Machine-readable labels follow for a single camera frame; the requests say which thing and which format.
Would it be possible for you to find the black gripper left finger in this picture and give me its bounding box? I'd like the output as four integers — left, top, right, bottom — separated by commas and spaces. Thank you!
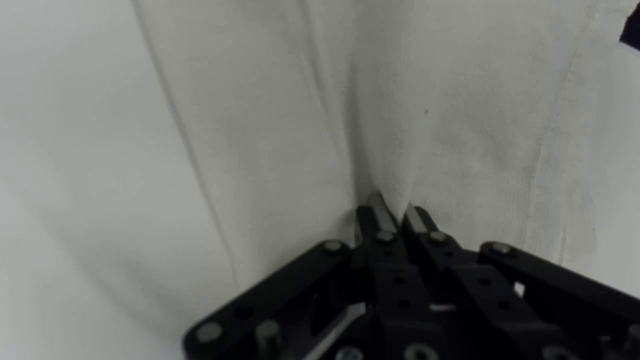
182, 193, 429, 360

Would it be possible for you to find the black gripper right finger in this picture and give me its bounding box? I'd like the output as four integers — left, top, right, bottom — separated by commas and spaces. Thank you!
403, 202, 640, 360

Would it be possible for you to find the white towel with blue stripes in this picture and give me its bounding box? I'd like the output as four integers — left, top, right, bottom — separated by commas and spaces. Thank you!
129, 0, 640, 336

